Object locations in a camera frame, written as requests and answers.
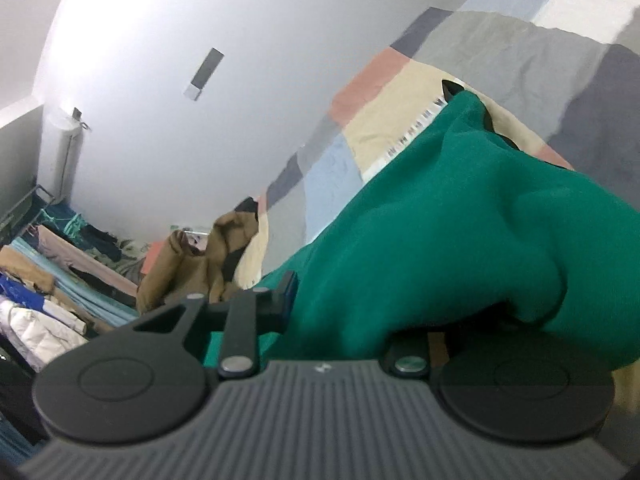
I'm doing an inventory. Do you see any white air conditioner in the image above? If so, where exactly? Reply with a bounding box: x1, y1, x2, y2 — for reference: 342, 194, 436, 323
37, 107, 90, 204

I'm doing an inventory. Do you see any hanging light blue garment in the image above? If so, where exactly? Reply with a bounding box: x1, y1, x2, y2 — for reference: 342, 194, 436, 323
10, 238, 138, 327

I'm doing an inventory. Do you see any green hoodie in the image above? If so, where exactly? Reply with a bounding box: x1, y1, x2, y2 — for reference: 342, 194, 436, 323
202, 89, 640, 373

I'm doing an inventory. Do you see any orange box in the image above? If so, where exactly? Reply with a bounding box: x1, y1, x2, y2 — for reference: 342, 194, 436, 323
140, 240, 165, 275

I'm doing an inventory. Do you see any wall switch panel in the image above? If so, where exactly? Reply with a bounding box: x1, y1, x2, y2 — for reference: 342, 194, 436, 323
183, 48, 224, 101

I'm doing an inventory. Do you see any white puffer jacket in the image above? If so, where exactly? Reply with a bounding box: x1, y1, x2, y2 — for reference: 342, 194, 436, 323
1, 299, 87, 372

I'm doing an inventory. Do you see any brown garment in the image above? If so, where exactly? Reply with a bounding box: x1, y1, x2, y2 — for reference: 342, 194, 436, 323
136, 217, 239, 314

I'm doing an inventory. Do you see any patchwork bed quilt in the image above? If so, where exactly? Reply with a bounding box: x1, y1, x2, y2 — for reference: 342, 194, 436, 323
234, 0, 639, 288

